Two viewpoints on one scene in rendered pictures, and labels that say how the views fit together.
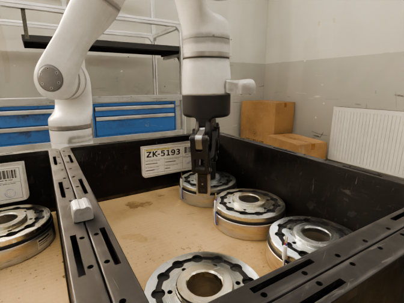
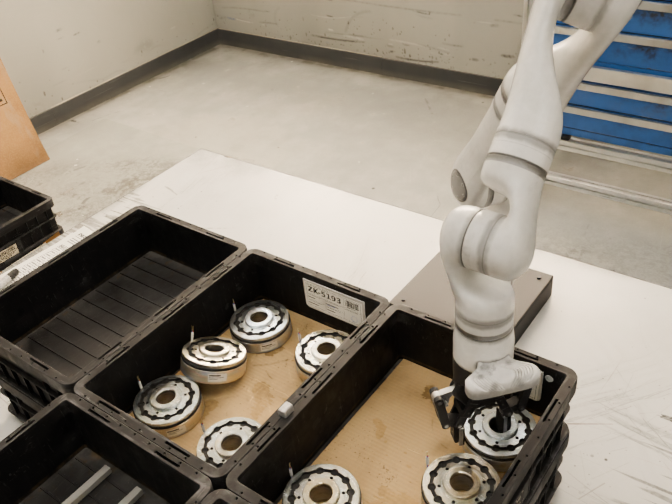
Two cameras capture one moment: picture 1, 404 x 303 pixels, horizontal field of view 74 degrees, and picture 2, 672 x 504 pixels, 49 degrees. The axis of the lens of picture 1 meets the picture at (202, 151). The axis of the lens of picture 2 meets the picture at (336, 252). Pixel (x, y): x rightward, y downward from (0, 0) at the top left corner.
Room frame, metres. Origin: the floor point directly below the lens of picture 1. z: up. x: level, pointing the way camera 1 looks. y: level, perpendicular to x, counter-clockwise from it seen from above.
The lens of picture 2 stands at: (0.05, -0.58, 1.67)
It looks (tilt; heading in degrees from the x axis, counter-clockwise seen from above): 36 degrees down; 71
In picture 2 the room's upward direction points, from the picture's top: 6 degrees counter-clockwise
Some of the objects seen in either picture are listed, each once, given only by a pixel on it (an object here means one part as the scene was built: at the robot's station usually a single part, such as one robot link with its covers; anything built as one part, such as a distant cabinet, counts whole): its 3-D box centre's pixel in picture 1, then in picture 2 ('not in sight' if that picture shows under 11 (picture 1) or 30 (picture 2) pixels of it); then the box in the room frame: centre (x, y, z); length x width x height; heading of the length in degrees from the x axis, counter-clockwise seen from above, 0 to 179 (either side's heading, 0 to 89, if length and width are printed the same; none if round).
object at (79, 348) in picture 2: not in sight; (118, 308); (0.01, 0.51, 0.87); 0.40 x 0.30 x 0.11; 31
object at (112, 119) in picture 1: (139, 134); not in sight; (2.27, 0.55, 0.60); 0.72 x 0.03 x 0.56; 121
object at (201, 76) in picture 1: (218, 73); (489, 344); (0.42, -0.02, 1.04); 0.11 x 0.09 x 0.06; 80
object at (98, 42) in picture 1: (107, 48); not in sight; (2.39, 0.79, 1.32); 1.20 x 0.45 x 0.06; 121
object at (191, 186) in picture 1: (207, 180); (499, 427); (0.45, -0.01, 0.86); 0.10 x 0.10 x 0.01
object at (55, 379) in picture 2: not in sight; (110, 286); (0.01, 0.51, 0.92); 0.40 x 0.30 x 0.02; 31
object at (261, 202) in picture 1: (249, 199); (461, 483); (0.36, -0.07, 0.86); 0.05 x 0.05 x 0.01
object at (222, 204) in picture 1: (249, 203); (461, 485); (0.36, -0.07, 0.86); 0.10 x 0.10 x 0.01
